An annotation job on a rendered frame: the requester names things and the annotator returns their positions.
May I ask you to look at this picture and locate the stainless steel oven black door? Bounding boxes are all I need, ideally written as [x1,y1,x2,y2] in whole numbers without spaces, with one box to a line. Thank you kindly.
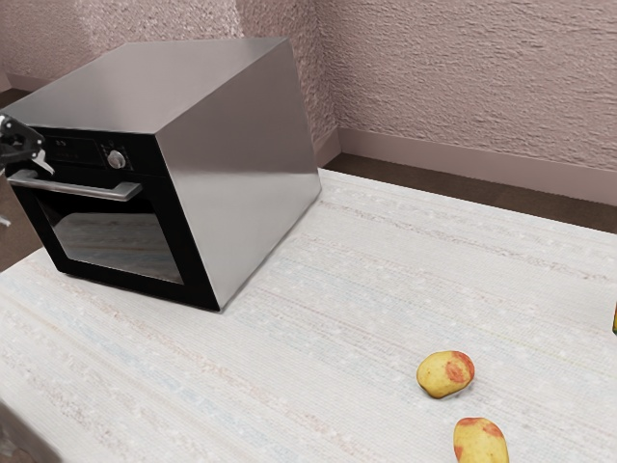
[0,37,323,313]

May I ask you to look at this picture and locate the yellow red mottled fruit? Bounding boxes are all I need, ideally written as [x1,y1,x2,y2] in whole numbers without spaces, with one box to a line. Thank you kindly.
[452,417,510,463]
[416,350,476,400]

